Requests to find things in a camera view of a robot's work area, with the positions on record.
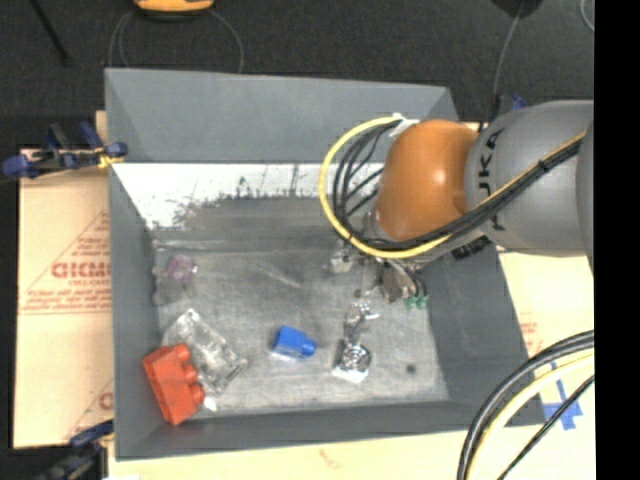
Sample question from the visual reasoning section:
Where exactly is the shiny silver square thing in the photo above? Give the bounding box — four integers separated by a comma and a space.
331, 340, 374, 384

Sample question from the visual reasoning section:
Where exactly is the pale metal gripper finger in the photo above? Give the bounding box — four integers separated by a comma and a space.
342, 300, 380, 344
327, 248, 357, 276

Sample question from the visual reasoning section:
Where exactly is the grey metal bin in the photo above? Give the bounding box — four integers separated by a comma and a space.
103, 67, 545, 459

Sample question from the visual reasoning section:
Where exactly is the black cylinder on white bracket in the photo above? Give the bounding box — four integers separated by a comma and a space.
451, 237, 490, 262

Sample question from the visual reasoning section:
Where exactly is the blue toy block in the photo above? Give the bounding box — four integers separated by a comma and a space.
269, 324, 318, 364

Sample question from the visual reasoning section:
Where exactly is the red toy brick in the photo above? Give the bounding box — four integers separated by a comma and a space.
141, 342, 207, 427

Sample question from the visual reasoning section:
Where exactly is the brown cardboard board, red print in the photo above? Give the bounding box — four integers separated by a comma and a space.
12, 111, 595, 450

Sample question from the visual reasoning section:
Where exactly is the clear purple plastic thing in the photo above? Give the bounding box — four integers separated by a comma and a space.
151, 253, 199, 307

